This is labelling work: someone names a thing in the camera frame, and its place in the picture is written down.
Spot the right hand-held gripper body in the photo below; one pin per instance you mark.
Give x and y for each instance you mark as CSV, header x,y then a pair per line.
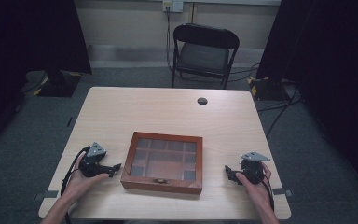
x,y
252,170

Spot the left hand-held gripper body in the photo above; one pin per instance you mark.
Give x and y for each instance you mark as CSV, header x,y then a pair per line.
x,y
90,164

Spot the wooden box with glass lid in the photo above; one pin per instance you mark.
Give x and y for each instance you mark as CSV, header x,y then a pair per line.
x,y
164,163

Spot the person's right hand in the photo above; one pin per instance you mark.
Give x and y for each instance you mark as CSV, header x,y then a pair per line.
x,y
256,190

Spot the person's left hand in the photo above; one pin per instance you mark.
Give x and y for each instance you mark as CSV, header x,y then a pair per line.
x,y
80,184

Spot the grey tape strip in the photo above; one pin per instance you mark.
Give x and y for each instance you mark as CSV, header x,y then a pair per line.
x,y
282,192
46,195

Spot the black stand base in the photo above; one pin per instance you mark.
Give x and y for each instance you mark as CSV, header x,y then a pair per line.
x,y
267,88
59,83

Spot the black folding chair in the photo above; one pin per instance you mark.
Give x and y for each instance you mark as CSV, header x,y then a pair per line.
x,y
203,56

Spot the black curtain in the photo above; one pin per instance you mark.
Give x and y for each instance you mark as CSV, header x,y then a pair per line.
x,y
329,62
28,37

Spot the white wall socket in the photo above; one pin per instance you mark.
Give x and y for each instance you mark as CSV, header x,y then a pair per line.
x,y
172,5

